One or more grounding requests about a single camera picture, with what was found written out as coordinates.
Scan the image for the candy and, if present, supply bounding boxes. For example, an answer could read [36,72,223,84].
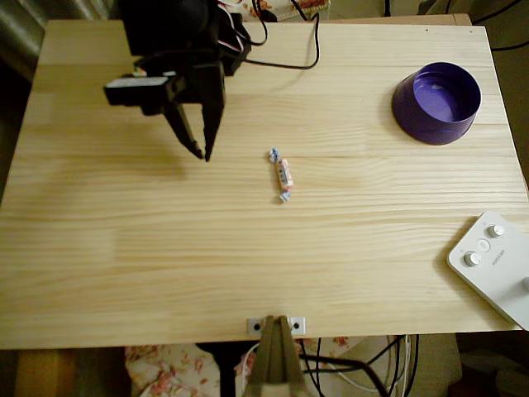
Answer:
[267,148,296,205]

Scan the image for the purple bowl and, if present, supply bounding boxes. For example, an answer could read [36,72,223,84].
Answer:
[390,61,484,146]

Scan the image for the floral cloth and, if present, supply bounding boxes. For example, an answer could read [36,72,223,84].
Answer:
[241,0,332,22]

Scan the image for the floral cushion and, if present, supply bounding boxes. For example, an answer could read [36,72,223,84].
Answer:
[124,335,353,397]

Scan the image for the black stand pole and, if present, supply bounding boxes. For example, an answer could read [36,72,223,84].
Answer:
[195,342,260,397]

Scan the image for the white device with knobs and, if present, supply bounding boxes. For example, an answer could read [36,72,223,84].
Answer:
[446,211,529,332]

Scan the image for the white red servo wires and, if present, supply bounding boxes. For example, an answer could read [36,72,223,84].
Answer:
[215,0,250,54]

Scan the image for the black camera box white label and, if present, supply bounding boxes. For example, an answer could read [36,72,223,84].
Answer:
[102,74,179,117]

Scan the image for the looped black cable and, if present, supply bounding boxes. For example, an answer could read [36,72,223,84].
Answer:
[250,0,269,46]

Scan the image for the long black power cable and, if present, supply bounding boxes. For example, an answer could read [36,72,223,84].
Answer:
[243,0,322,71]

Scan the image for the metal bracket with screws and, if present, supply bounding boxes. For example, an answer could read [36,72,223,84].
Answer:
[246,316,307,335]

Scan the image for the white cable under table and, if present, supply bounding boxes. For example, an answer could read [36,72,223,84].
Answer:
[239,335,414,394]

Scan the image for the black cable under table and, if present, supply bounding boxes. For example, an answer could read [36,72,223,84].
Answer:
[298,333,420,397]

